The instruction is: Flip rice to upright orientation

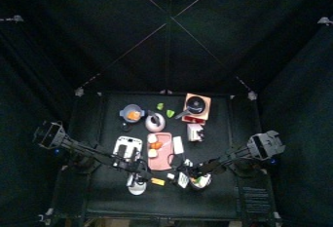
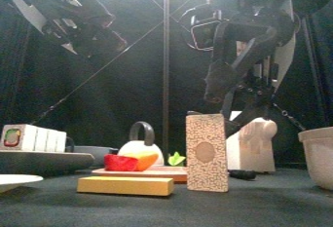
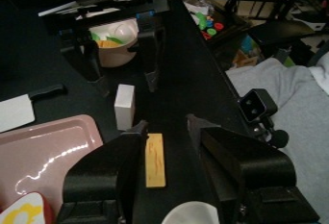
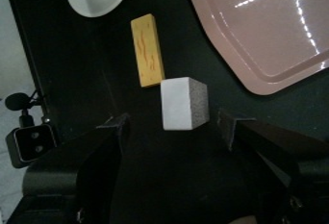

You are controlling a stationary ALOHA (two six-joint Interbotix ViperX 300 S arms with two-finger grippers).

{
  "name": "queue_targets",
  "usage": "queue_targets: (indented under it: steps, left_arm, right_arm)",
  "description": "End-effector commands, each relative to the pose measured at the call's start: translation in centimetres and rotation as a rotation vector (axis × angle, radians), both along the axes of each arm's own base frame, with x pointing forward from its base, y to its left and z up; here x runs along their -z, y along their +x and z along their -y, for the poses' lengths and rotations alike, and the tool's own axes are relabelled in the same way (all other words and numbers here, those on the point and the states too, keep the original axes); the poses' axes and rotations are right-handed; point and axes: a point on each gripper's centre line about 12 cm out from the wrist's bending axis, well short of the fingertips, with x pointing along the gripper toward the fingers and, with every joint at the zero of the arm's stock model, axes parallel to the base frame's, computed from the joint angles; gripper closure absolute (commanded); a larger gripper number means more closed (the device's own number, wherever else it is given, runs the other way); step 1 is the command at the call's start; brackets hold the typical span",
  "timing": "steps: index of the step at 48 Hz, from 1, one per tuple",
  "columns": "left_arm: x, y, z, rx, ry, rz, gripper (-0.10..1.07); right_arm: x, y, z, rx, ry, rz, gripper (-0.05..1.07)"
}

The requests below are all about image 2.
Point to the speckled rice box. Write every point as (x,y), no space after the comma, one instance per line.
(207,154)

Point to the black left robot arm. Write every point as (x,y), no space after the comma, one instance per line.
(21,0)

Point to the brace rod with turnbuckle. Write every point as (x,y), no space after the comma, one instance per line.
(290,117)

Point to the black cylinder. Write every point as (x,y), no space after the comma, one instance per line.
(242,174)

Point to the green leaf toy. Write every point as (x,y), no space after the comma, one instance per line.
(175,160)

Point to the white bowl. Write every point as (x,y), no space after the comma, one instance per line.
(318,159)

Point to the wooden cutting board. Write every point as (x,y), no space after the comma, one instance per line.
(164,172)

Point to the orange pepper piece toy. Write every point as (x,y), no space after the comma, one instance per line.
(147,160)

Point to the red pepper piece toy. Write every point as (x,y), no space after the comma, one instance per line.
(119,163)

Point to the grey cup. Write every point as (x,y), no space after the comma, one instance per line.
(97,154)

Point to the yellow wooden block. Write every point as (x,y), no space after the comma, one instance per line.
(125,186)

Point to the dark grey tray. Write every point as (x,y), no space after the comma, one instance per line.
(42,162)

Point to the white plate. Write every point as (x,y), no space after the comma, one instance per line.
(14,180)

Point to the diagonal frame brace rod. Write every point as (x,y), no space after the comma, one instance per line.
(155,0)
(108,60)

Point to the vertical metal frame pole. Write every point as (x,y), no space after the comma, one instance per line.
(165,75)

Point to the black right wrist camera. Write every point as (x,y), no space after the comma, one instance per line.
(203,32)

